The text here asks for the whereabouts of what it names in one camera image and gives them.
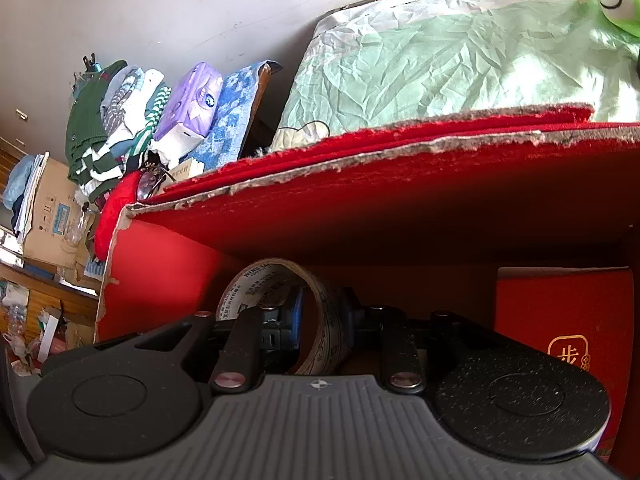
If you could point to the black clothes hanger clip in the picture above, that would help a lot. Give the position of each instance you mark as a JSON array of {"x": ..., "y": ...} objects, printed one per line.
[{"x": 91, "y": 62}]

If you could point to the brown packing tape roll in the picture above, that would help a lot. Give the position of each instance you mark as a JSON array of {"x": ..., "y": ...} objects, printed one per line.
[{"x": 327, "y": 330}]

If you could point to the brown cardboard box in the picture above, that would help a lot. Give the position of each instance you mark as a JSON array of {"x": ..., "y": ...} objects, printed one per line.
[{"x": 52, "y": 210}]

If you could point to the light green bed sheet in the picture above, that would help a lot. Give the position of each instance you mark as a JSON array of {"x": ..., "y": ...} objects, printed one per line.
[{"x": 450, "y": 65}]

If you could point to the blue patterned towel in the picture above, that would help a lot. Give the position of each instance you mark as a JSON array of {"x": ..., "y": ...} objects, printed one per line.
[{"x": 230, "y": 115}]

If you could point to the red cloth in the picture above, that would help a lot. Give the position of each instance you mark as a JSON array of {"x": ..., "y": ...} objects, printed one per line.
[{"x": 112, "y": 215}]

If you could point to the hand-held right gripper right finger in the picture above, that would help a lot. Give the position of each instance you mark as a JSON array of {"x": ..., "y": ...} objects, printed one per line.
[{"x": 397, "y": 332}]

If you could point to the eyeglasses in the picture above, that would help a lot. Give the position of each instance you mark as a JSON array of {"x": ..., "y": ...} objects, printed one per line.
[{"x": 150, "y": 182}]

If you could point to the dark green sweater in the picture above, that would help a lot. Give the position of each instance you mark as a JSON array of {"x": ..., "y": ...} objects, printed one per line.
[{"x": 87, "y": 115}]

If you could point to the red cardboard box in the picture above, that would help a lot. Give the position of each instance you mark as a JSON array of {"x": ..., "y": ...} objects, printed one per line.
[{"x": 375, "y": 200}]

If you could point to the stack of blue clothes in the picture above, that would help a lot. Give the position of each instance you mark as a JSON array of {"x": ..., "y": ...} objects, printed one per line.
[{"x": 22, "y": 185}]

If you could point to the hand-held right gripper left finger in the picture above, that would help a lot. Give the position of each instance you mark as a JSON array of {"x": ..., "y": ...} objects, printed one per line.
[{"x": 296, "y": 320}]

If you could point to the red gold-printed envelope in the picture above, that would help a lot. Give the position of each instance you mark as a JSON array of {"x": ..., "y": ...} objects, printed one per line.
[{"x": 560, "y": 310}]

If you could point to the green striped clothes pile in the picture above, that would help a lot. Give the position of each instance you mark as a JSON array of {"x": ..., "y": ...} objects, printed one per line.
[{"x": 130, "y": 110}]

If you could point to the purple tissue pack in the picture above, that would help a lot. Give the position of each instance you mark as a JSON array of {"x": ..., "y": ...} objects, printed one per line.
[{"x": 192, "y": 97}]

